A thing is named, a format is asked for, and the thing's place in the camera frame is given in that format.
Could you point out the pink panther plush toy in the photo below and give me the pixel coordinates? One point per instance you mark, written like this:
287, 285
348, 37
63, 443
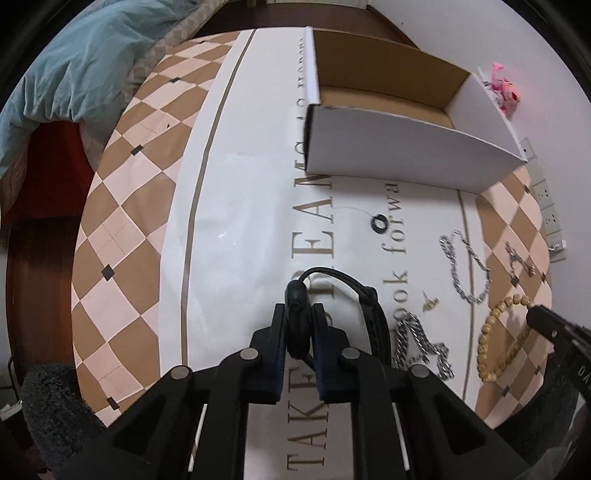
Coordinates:
504, 91

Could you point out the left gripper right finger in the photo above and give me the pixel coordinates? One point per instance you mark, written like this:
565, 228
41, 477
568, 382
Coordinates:
337, 365

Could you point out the white wall power strip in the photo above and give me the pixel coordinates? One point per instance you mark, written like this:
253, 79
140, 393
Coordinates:
540, 187

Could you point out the white cardboard box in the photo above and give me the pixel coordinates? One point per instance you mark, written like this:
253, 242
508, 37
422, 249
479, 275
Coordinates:
383, 110

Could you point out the patterned tablecloth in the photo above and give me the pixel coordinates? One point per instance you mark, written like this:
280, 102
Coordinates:
203, 218

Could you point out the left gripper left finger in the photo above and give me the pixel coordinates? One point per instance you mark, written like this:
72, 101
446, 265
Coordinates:
266, 377

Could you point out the bed with patterned mattress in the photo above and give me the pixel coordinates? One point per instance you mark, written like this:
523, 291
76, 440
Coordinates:
152, 50

